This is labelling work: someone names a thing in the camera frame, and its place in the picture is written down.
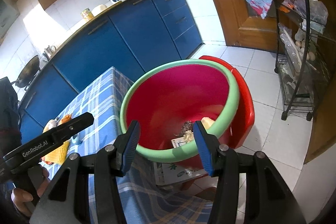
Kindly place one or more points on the yellow tin can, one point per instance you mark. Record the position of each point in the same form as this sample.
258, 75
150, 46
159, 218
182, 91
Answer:
87, 15

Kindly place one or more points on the blue kitchen cabinets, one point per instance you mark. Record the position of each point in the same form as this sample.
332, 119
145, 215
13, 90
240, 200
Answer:
134, 37

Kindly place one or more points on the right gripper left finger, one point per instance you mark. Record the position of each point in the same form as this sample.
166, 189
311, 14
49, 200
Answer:
66, 199

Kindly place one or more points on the pale yellow sponge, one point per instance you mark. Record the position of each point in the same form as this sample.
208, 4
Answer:
207, 122

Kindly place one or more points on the white bowl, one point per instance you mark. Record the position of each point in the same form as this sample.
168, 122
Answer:
98, 9

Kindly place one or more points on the yellow foam fruit net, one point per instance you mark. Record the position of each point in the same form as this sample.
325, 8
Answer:
57, 156

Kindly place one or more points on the steel teapot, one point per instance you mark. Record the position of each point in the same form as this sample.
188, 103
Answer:
49, 52

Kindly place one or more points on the white paper wad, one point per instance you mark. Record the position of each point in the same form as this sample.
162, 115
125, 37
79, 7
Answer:
188, 136

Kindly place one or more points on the black wire rack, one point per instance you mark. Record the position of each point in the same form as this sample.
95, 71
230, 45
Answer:
305, 57

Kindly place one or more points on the red plastic stool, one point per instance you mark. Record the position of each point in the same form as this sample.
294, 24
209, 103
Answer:
244, 118

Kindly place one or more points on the yellow banana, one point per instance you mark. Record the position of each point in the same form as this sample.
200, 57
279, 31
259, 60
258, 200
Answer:
50, 124

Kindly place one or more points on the cardboard box under stool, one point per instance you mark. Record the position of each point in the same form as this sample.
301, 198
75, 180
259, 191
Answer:
169, 174

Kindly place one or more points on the blue plaid tablecloth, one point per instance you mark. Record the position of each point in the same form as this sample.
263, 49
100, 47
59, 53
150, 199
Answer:
90, 188

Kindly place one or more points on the blue curved plastic piece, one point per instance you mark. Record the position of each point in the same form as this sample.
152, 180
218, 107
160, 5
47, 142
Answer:
76, 140

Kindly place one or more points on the wooden door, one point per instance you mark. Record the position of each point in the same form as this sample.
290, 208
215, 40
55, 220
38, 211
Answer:
243, 30

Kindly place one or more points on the teal white cardboard box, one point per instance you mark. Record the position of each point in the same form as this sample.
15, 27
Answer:
178, 142

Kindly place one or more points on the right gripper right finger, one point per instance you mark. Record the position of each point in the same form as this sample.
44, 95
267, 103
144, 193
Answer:
268, 197

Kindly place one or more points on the metal scouring pad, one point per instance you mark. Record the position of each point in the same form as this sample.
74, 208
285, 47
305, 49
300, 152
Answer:
187, 126

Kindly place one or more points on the black wok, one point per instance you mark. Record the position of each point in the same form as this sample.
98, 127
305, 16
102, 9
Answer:
28, 73

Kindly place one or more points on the person's left hand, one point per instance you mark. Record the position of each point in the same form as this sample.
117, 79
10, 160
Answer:
20, 197

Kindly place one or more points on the red basin green rim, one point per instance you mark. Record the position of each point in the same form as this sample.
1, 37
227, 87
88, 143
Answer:
166, 97

